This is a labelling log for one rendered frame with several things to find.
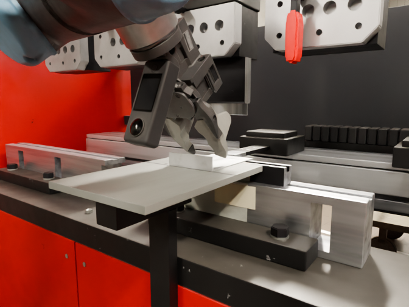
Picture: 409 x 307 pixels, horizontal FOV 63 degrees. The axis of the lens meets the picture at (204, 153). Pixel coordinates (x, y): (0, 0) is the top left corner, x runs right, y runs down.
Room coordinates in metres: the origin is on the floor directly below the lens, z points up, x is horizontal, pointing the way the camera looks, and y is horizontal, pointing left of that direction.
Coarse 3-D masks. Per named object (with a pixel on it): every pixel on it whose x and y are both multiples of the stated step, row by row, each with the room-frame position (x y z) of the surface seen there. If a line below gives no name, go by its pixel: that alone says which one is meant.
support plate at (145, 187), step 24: (120, 168) 0.51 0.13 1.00; (144, 168) 0.51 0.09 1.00; (168, 168) 0.51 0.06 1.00; (240, 168) 0.51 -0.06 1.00; (72, 192) 0.39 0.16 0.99; (96, 192) 0.37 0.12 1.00; (120, 192) 0.37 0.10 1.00; (144, 192) 0.37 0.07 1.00; (168, 192) 0.37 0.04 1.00; (192, 192) 0.38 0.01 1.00
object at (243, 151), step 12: (252, 132) 0.77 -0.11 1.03; (264, 132) 0.75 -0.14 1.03; (276, 132) 0.74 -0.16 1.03; (288, 132) 0.75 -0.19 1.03; (240, 144) 0.78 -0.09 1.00; (252, 144) 0.76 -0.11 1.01; (264, 144) 0.74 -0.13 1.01; (276, 144) 0.72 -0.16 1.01; (288, 144) 0.71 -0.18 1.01; (300, 144) 0.77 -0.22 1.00; (240, 156) 0.63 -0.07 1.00
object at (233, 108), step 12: (216, 60) 0.59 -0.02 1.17; (228, 60) 0.58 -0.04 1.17; (240, 60) 0.57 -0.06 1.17; (228, 72) 0.58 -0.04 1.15; (240, 72) 0.57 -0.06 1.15; (228, 84) 0.58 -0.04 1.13; (240, 84) 0.56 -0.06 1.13; (216, 96) 0.59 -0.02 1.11; (228, 96) 0.58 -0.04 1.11; (240, 96) 0.56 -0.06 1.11; (216, 108) 0.60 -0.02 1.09; (228, 108) 0.59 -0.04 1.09; (240, 108) 0.57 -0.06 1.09
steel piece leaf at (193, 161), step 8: (176, 160) 0.52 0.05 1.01; (184, 160) 0.51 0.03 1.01; (192, 160) 0.50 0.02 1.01; (200, 160) 0.50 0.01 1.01; (208, 160) 0.49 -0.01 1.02; (216, 160) 0.57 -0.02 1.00; (224, 160) 0.57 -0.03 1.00; (232, 160) 0.57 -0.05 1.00; (240, 160) 0.57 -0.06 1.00; (192, 168) 0.50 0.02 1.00; (200, 168) 0.50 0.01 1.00; (208, 168) 0.49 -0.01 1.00; (216, 168) 0.50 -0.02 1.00
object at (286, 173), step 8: (264, 168) 0.53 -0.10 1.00; (272, 168) 0.52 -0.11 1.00; (280, 168) 0.52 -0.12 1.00; (288, 168) 0.53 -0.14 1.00; (256, 176) 0.54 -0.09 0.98; (264, 176) 0.53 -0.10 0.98; (272, 176) 0.52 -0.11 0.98; (280, 176) 0.52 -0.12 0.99; (288, 176) 0.53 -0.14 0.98; (272, 184) 0.52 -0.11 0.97; (280, 184) 0.52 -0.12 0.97
